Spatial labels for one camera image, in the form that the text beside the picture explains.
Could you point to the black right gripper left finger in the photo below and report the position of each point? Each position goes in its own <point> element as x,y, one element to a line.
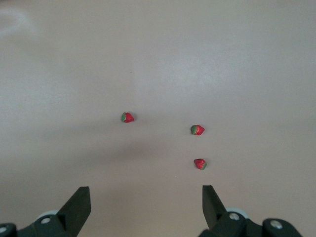
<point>74,209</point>

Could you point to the red toy strawberry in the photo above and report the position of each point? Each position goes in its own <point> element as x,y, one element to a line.
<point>127,117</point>
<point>198,130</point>
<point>200,164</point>

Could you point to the brown table cover cloth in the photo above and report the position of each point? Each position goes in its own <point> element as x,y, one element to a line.
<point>74,74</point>

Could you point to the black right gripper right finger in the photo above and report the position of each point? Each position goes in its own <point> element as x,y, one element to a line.
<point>212,209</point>

